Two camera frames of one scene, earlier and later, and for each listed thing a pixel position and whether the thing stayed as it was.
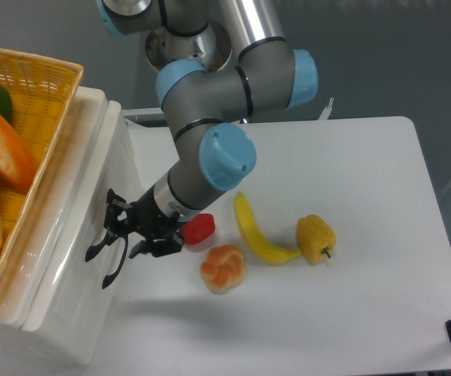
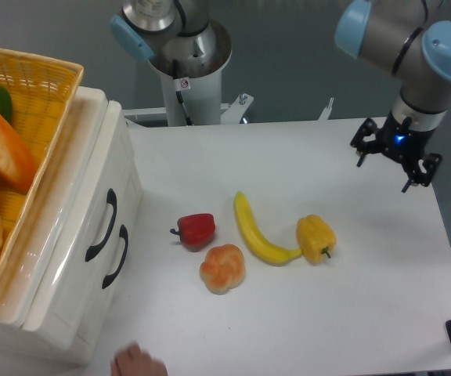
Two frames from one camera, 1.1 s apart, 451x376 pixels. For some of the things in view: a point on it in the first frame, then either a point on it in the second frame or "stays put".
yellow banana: (257, 240) stays put
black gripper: (146, 217) -> (398, 136)
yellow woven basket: (41, 92) stays put
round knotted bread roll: (223, 268) stays put
